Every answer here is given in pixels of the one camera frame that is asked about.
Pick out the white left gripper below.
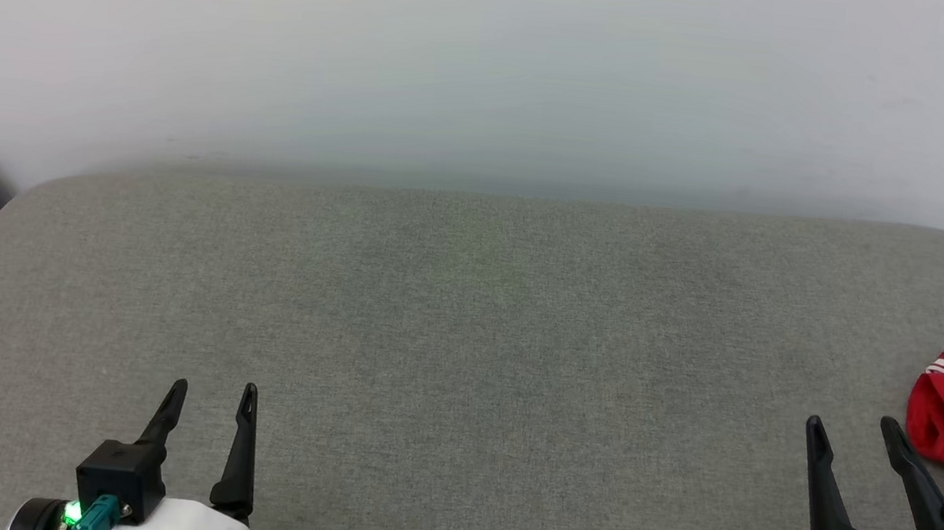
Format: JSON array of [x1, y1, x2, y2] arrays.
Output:
[[104, 370, 281, 530]]

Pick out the teal plug black cable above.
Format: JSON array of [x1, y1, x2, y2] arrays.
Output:
[[68, 492, 125, 530]]

